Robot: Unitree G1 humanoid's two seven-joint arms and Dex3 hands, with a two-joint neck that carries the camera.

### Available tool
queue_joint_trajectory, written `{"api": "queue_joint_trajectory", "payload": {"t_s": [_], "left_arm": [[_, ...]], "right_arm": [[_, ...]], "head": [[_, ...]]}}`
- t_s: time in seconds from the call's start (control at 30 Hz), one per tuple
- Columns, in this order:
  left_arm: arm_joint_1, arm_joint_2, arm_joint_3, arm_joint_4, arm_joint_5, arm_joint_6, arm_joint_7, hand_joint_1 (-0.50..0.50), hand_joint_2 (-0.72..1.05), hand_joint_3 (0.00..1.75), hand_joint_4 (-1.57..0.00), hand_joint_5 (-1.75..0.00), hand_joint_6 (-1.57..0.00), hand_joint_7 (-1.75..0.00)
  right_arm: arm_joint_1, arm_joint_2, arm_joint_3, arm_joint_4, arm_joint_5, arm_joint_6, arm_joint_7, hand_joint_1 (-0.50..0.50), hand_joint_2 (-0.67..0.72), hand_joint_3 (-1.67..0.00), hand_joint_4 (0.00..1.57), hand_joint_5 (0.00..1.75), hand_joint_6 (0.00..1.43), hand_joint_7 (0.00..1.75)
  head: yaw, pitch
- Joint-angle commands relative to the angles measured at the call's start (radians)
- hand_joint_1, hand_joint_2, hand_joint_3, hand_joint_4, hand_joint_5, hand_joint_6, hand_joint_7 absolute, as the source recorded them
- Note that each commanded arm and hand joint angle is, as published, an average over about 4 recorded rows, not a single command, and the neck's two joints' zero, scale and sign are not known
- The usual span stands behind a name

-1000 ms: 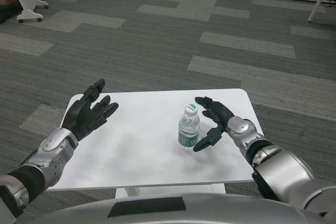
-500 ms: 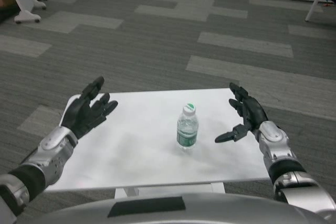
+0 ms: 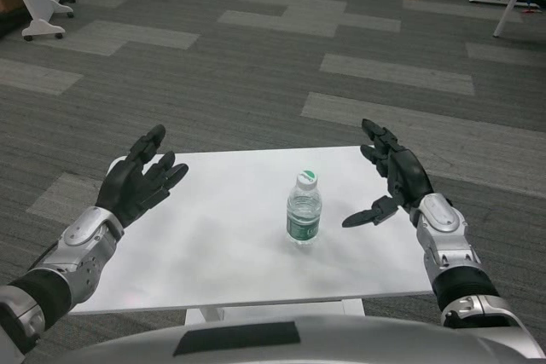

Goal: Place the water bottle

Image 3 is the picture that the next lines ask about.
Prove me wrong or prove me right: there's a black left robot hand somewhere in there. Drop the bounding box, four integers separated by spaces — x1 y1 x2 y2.
95 124 189 229

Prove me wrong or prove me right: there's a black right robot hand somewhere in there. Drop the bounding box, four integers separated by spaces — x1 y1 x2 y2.
341 118 436 229

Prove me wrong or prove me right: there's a clear water bottle white cap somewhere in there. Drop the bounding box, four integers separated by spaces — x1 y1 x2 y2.
285 164 323 247

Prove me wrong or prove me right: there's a silver robot chest black window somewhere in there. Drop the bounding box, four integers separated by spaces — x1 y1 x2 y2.
25 315 546 364

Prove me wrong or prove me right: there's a white desk flat foot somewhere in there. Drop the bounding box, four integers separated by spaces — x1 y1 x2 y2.
468 0 543 10

